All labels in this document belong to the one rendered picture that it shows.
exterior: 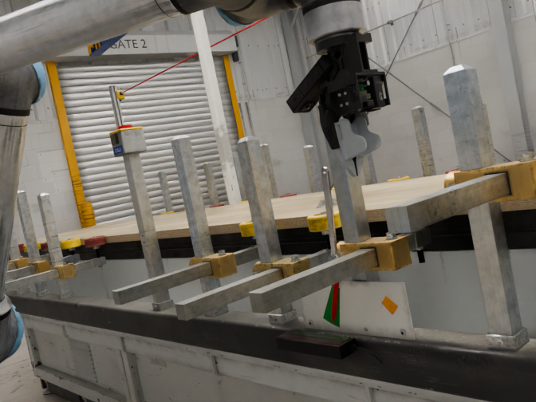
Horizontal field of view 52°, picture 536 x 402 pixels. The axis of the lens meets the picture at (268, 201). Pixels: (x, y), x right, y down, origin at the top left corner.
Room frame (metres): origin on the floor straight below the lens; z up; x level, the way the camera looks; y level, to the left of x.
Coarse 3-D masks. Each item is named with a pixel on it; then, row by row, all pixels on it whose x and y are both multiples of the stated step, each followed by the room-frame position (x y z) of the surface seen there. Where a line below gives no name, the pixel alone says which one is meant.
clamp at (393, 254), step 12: (372, 240) 0.97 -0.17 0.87; (384, 240) 0.95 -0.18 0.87; (396, 240) 0.93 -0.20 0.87; (348, 252) 1.00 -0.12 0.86; (384, 252) 0.93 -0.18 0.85; (396, 252) 0.93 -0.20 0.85; (408, 252) 0.95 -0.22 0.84; (384, 264) 0.94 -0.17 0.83; (396, 264) 0.93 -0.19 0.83; (408, 264) 0.95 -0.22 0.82
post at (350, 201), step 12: (336, 156) 0.99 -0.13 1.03; (336, 168) 1.00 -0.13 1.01; (336, 180) 1.00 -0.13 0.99; (348, 180) 0.98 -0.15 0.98; (360, 180) 1.00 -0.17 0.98; (336, 192) 1.01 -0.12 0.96; (348, 192) 0.98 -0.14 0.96; (360, 192) 1.00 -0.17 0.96; (348, 204) 0.99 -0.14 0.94; (360, 204) 1.00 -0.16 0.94; (348, 216) 0.99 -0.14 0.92; (360, 216) 0.99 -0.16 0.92; (348, 228) 1.00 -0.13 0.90; (360, 228) 0.99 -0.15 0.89; (348, 240) 1.00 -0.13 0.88; (360, 240) 0.98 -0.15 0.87; (360, 276) 0.99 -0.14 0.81; (372, 276) 0.99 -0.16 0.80
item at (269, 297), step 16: (416, 240) 1.03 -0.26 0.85; (352, 256) 0.92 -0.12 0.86; (368, 256) 0.94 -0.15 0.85; (304, 272) 0.86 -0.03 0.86; (320, 272) 0.86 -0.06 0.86; (336, 272) 0.88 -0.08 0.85; (352, 272) 0.90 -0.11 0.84; (272, 288) 0.79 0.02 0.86; (288, 288) 0.81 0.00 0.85; (304, 288) 0.83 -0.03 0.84; (320, 288) 0.85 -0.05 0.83; (256, 304) 0.79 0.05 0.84; (272, 304) 0.78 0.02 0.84
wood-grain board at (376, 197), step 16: (432, 176) 1.85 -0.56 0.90; (320, 192) 2.24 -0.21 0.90; (368, 192) 1.71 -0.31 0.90; (384, 192) 1.59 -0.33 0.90; (400, 192) 1.48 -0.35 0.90; (416, 192) 1.39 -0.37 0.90; (208, 208) 2.83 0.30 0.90; (224, 208) 2.51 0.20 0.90; (240, 208) 2.25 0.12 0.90; (288, 208) 1.73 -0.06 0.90; (304, 208) 1.60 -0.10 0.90; (320, 208) 1.49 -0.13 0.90; (336, 208) 1.40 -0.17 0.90; (368, 208) 1.24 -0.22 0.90; (512, 208) 0.98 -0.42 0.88; (528, 208) 0.96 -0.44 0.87; (112, 224) 3.26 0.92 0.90; (128, 224) 2.84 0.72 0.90; (160, 224) 2.26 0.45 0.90; (176, 224) 2.05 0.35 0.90; (208, 224) 1.73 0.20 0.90; (224, 224) 1.62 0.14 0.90; (288, 224) 1.41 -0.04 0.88; (304, 224) 1.37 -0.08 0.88; (64, 240) 2.55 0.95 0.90; (112, 240) 2.17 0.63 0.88; (128, 240) 2.07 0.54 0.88
